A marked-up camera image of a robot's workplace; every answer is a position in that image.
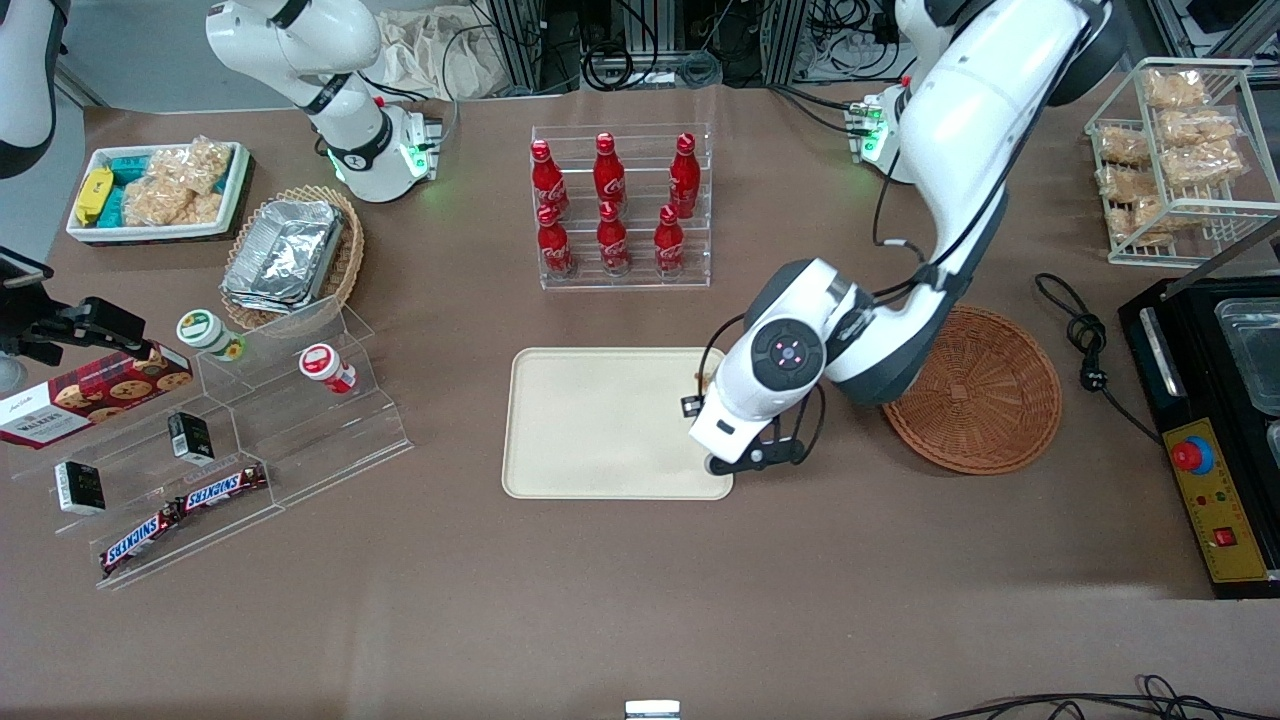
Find clear acrylic stepped display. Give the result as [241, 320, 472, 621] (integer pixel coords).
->
[10, 295, 414, 591]

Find red cola bottle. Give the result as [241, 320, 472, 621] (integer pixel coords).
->
[596, 201, 632, 276]
[654, 205, 686, 276]
[669, 132, 701, 218]
[594, 132, 628, 216]
[529, 139, 571, 221]
[537, 205, 577, 279]

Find red cookie box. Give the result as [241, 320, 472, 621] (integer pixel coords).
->
[0, 345, 194, 450]

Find bagged rice crackers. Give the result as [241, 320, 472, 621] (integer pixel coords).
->
[122, 137, 233, 227]

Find bagged fried snack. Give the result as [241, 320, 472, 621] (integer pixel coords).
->
[1097, 165, 1153, 201]
[1158, 108, 1241, 147]
[1108, 195, 1173, 248]
[1143, 68, 1211, 111]
[1160, 140, 1249, 191]
[1097, 127, 1153, 166]

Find black box with yellow panel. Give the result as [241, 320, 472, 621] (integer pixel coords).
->
[1118, 272, 1280, 601]

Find beige cloth bag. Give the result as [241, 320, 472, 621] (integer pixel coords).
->
[375, 8, 501, 101]

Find brown chocolate bar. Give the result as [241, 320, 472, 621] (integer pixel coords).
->
[175, 462, 269, 514]
[100, 505, 186, 578]

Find beige rectangular tray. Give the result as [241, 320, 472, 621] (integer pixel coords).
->
[501, 347, 735, 501]

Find stacked foil containers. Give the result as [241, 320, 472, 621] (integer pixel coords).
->
[222, 199, 346, 314]

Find black cables on table edge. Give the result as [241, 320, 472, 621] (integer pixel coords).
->
[930, 675, 1280, 720]

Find yellow snack pack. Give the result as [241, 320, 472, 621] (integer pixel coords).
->
[75, 167, 114, 226]

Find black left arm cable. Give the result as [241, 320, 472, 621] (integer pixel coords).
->
[872, 20, 1096, 301]

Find small black box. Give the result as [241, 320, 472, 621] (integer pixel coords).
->
[167, 411, 215, 466]
[54, 460, 107, 516]

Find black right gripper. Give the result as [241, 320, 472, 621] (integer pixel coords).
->
[0, 297, 148, 366]

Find clear plastic container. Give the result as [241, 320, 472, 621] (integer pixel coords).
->
[1215, 298, 1280, 416]

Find dark grey wrist camera mount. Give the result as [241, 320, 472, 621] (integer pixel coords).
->
[703, 438, 813, 477]

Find black cable bundle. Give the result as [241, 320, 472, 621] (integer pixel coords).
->
[580, 0, 726, 91]

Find clear acrylic bottle rack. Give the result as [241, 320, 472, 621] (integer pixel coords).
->
[530, 123, 713, 292]

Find black power cable with plug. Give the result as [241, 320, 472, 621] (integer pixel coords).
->
[1035, 272, 1166, 446]

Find aluminium frame post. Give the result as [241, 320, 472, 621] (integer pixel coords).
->
[480, 0, 546, 96]
[765, 0, 809, 86]

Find white rectangular snack bin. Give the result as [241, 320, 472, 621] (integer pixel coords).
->
[66, 141, 251, 244]

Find white wire basket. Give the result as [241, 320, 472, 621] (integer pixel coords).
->
[1085, 57, 1280, 268]

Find oval wicker basket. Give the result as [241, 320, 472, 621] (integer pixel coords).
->
[220, 185, 366, 331]

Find red lid cup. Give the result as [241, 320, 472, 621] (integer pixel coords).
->
[299, 343, 357, 394]

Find round brown wicker basket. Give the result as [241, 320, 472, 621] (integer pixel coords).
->
[880, 305, 1064, 476]

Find green lid cup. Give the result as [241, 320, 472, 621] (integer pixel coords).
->
[177, 309, 247, 362]

